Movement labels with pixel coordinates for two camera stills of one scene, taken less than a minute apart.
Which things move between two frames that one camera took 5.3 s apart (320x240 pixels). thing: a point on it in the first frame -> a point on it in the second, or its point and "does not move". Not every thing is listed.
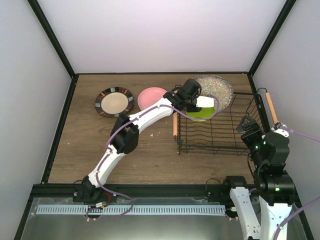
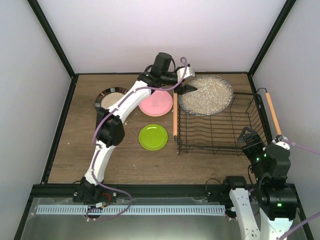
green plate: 205,112 -> 153,137
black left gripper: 192,109 -> 181,89
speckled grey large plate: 216,87 does not move
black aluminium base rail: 41,191 does not move
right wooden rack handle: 270,103 does not move
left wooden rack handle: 175,123 does not move
